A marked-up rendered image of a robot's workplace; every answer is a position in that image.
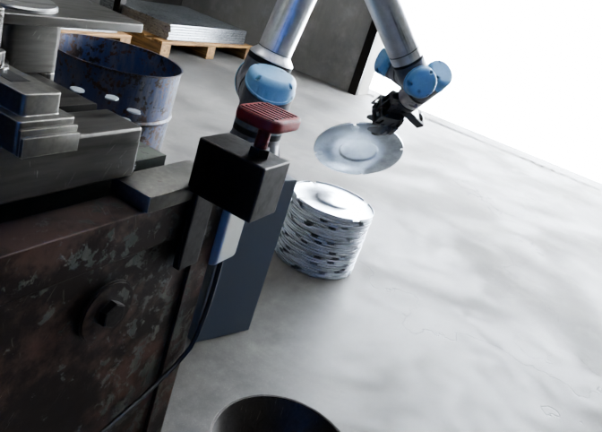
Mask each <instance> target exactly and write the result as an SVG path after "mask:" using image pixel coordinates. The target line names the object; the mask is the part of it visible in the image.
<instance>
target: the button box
mask: <svg viewBox="0 0 602 432"><path fill-rule="evenodd" d="M244 223H245V221H244V220H241V219H239V218H238V217H237V216H235V215H233V214H231V213H229V212H227V211H225V210H223V211H222V214H221V217H220V221H219V226H218V230H217V233H216V237H215V239H214V243H213V247H212V250H211V255H210V259H209V262H208V264H209V265H215V264H217V268H216V272H215V275H214V278H213V282H212V284H211V290H210V293H209V296H208V299H207V302H206V305H205V308H204V310H203V313H202V317H201V320H200V323H199V324H198V326H197V329H196V331H195V334H194V336H193V338H192V340H191V342H190V344H189V346H188V347H187V349H186V350H185V351H184V352H183V353H182V355H181V356H180V357H179V358H178V359H177V361H176V362H175V363H174V364H173V365H172V366H171V367H170V368H169V369H168V370H167V371H166V372H165V373H164V374H163V375H162V376H161V377H160V378H158V379H157V380H156V381H155V382H154V383H153V384H152V385H151V386H150V387H149V388H148V389H147V390H146V391H145V392H144V393H143V394H142V395H140V396H139V397H138V398H137V399H136V400H135V401H133V402H132V403H131V404H130V405H129V406H128V407H126V408H125V409H124V410H123V411H122V412H121V413H119V414H118V415H117V416H116V417H115V418H114V419H112V420H111V421H110V422H109V423H108V424H107V425H106V426H105V427H103V428H102V429H101V430H100V431H99V432H108V431H109V430H110V429H111V428H112V427H113V426H114V425H115V424H116V423H117V422H118V421H119V420H120V419H122V418H123V417H124V416H125V415H126V414H127V413H128V412H130V411H131V410H132V409H133V408H134V407H135V406H136V405H138V404H139V403H140V402H141V401H142V400H143V399H145V398H146V397H147V396H148V395H149V394H150V393H151V392H152V391H153V390H154V389H155V388H156V387H157V386H158V385H159V384H160V383H161V382H162V381H163V380H164V379H165V378H166V377H167V376H169V375H170V374H171V373H172V372H173V371H174V370H175V369H176V368H177V366H178V365H179V364H180V363H181V362H182V360H183V359H184V358H185V357H186V356H187V354H188V353H189V352H190V351H191V350H192V348H193V347H194V344H195V343H196V341H197V339H198V337H199V335H200V332H201V330H202V327H203V324H204V322H205V319H206V317H207V314H208V312H209V309H210V306H211V302H212V299H213V296H214V292H215V289H216V287H217V284H218V280H219V275H220V271H221V268H222V264H223V261H224V260H226V259H228V258H229V257H231V256H233V255H234V254H235V252H236V250H237V245H238V241H239V239H240V235H241V232H242V229H243V226H244Z"/></svg>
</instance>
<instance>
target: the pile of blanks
mask: <svg viewBox="0 0 602 432"><path fill-rule="evenodd" d="M372 220H373V218H372V219H371V220H367V221H348V220H340V219H336V218H333V217H331V216H328V215H325V214H323V213H320V212H318V211H316V210H314V209H312V208H310V207H309V206H307V205H305V204H304V203H302V202H301V201H300V200H299V199H298V198H297V197H296V196H295V194H294V193H293V195H292V198H291V201H290V204H289V207H288V211H287V214H286V217H285V220H284V222H283V225H282V228H281V231H280V234H279V239H278V242H277V245H276V247H275V251H276V253H277V255H278V257H279V258H280V259H281V260H282V261H283V262H284V263H285V264H287V265H289V266H290V267H292V268H296V270H297V271H299V272H301V273H304V274H307V275H309V276H313V277H315V278H319V279H325V280H339V279H343V278H346V277H348V275H350V274H351V272H352V270H353V268H354V264H355V262H356V260H357V257H358V255H359V252H360V249H361V247H362V245H363V242H364V240H365V237H366V233H367V231H368V228H369V226H370V225H371V223H372Z"/></svg>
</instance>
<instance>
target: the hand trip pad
mask: <svg viewBox="0 0 602 432"><path fill-rule="evenodd" d="M236 117H237V118H238V119H239V120H241V121H243V122H245V123H247V124H249V125H252V126H254V127H256V128H258V132H257V135H256V138H255V141H254V146H255V147H256V148H259V149H262V150H266V149H267V147H268V144H269V141H270V138H271V134H284V133H288V132H293V131H296V130H298V128H299V127H300V124H301V119H300V117H298V116H297V115H295V114H292V113H290V112H288V111H287V110H285V109H282V108H279V107H277V106H274V105H272V104H270V103H268V102H254V103H245V104H240V105H238V107H237V110H236Z"/></svg>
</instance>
